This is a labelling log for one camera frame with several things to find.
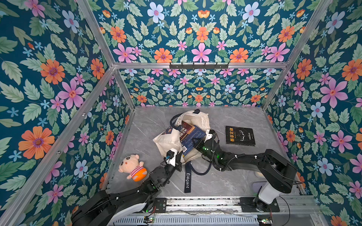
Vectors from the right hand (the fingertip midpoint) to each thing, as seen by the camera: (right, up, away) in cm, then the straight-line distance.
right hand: (194, 135), depth 84 cm
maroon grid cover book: (-5, +4, +4) cm, 7 cm away
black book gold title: (+34, -2, +17) cm, 38 cm away
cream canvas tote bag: (-15, -3, -6) cm, 16 cm away
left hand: (-6, -8, -7) cm, 12 cm away
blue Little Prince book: (-4, -5, 0) cm, 6 cm away
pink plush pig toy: (-37, -16, -4) cm, 40 cm away
